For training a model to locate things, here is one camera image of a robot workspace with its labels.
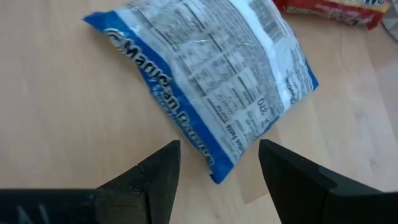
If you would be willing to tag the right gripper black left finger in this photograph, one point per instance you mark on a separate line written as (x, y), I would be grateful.
(140, 199)

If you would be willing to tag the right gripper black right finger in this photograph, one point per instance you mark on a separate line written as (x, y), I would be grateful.
(304, 199)

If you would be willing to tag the blue ramen pack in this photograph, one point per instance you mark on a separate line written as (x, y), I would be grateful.
(211, 77)

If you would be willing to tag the red roast beef ramen pack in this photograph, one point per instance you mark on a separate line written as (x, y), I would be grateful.
(326, 12)

